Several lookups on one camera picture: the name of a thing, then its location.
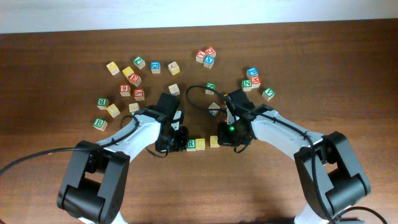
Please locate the yellow S block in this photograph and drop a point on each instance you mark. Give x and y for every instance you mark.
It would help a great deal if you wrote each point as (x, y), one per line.
(200, 144)

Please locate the green P block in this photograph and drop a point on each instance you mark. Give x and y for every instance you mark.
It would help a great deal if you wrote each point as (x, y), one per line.
(139, 62)

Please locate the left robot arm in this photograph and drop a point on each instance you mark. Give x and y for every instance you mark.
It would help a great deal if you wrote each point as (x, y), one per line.
(94, 183)

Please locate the blue P block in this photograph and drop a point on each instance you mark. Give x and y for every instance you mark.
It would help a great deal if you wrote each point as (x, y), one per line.
(252, 72)

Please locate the blue D block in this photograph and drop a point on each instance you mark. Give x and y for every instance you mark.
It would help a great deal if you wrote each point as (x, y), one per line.
(155, 67)

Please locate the blue X block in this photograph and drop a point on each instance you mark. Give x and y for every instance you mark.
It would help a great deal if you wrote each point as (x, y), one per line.
(208, 61)

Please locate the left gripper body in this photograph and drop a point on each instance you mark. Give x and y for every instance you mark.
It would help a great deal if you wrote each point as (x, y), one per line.
(175, 143)

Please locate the green N block right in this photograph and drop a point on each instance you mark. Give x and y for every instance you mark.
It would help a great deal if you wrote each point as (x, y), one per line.
(246, 85)

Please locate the red 6 block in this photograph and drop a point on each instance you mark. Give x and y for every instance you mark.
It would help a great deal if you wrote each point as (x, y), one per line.
(125, 90)

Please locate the green N block centre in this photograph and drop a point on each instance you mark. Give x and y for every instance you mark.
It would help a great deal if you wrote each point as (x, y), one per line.
(210, 87)

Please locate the yellow block behind E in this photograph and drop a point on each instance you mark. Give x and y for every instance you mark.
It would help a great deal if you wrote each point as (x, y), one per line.
(128, 71)

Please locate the plain picture block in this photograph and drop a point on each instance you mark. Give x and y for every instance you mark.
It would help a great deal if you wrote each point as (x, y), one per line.
(174, 90)

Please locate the plain block blue side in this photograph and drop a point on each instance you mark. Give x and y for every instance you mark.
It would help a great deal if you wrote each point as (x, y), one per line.
(214, 109)

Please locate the red Q block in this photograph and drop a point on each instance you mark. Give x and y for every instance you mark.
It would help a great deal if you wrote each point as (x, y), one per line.
(210, 51)

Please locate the red y block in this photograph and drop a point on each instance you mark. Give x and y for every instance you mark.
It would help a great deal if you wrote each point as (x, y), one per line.
(139, 94)
(200, 56)

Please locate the yellow 1 block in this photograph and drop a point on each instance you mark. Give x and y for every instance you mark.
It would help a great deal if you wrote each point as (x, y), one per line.
(113, 110)

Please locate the green b block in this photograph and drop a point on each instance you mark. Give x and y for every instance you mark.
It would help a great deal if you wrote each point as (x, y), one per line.
(100, 124)
(102, 103)

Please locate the green B block upper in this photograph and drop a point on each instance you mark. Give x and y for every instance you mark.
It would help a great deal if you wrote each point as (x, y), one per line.
(102, 103)

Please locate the green B block lower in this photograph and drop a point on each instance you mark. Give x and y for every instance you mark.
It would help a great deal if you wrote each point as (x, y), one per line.
(100, 124)

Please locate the red M block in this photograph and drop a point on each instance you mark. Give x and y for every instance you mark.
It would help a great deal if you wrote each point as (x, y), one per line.
(255, 81)

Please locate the red Y block top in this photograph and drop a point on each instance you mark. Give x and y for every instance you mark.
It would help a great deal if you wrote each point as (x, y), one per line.
(200, 56)

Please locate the red E block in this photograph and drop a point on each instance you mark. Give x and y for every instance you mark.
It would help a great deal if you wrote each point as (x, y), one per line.
(135, 80)

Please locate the plain 8 block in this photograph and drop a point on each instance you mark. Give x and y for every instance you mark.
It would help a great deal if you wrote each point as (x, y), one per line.
(133, 107)

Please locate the green R block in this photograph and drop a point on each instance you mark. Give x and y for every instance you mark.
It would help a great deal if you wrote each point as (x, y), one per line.
(191, 145)

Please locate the green n block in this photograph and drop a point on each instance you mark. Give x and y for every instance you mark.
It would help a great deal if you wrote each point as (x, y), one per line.
(210, 87)
(246, 85)

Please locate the plain block yellow side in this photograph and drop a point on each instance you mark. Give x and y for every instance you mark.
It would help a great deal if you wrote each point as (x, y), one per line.
(173, 68)

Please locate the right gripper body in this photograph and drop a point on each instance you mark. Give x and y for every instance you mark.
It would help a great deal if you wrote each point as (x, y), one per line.
(230, 134)

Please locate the green V block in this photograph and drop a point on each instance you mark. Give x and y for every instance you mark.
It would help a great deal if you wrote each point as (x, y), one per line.
(268, 94)

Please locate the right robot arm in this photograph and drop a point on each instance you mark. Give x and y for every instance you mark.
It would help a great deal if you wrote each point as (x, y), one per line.
(331, 176)

